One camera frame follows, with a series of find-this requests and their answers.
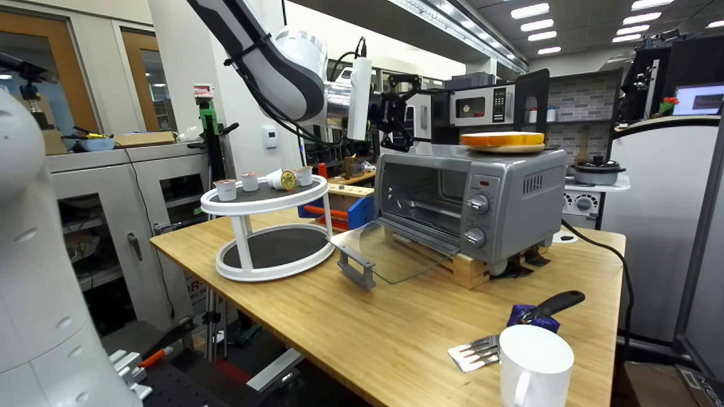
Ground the grey storage cabinet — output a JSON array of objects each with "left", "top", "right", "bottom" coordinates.
[{"left": 47, "top": 143, "right": 215, "bottom": 335}]

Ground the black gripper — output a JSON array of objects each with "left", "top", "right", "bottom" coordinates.
[{"left": 371, "top": 72, "right": 424, "bottom": 154}]

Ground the black arched stand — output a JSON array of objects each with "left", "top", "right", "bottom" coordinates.
[{"left": 515, "top": 68, "right": 553, "bottom": 143}]

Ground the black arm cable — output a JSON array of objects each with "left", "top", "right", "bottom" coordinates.
[{"left": 221, "top": 33, "right": 371, "bottom": 149}]

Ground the toy cooking pot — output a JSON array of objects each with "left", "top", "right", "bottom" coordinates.
[{"left": 570, "top": 154, "right": 630, "bottom": 187}]

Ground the silver toaster oven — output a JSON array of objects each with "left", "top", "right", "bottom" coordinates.
[{"left": 373, "top": 144, "right": 570, "bottom": 279}]

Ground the white two-tier turntable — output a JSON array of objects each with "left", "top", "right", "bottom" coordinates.
[{"left": 200, "top": 173, "right": 337, "bottom": 285}]

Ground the aluminium bar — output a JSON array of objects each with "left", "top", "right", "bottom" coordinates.
[{"left": 244, "top": 345, "right": 305, "bottom": 394}]

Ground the blue bowl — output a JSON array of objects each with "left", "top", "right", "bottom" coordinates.
[{"left": 78, "top": 133, "right": 118, "bottom": 154}]

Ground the blue packet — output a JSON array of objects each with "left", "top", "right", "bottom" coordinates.
[{"left": 504, "top": 302, "right": 564, "bottom": 335}]

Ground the white wall thermostat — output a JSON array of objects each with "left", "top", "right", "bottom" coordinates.
[{"left": 261, "top": 123, "right": 281, "bottom": 151}]

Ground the wooden toy tool bench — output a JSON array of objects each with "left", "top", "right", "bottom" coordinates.
[{"left": 302, "top": 160, "right": 377, "bottom": 232}]

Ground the yellow plate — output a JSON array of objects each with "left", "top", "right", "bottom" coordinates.
[{"left": 460, "top": 128, "right": 548, "bottom": 151}]

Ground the black power cable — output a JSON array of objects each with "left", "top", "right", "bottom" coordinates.
[{"left": 561, "top": 220, "right": 636, "bottom": 357}]

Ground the white mug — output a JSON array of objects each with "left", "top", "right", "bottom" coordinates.
[{"left": 498, "top": 324, "right": 578, "bottom": 407}]

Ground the wooden base block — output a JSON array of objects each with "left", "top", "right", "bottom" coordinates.
[{"left": 388, "top": 228, "right": 553, "bottom": 292}]

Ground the red handled tool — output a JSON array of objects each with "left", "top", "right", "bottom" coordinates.
[{"left": 139, "top": 314, "right": 200, "bottom": 371}]

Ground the whiteboard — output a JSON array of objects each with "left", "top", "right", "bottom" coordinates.
[{"left": 600, "top": 111, "right": 724, "bottom": 379}]

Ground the wooden board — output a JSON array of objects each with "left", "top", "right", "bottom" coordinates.
[{"left": 110, "top": 131, "right": 179, "bottom": 149}]

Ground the round wooden plate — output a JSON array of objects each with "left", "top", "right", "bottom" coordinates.
[{"left": 465, "top": 138, "right": 548, "bottom": 159}]

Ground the computer monitor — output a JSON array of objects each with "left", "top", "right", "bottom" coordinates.
[{"left": 672, "top": 82, "right": 724, "bottom": 120}]

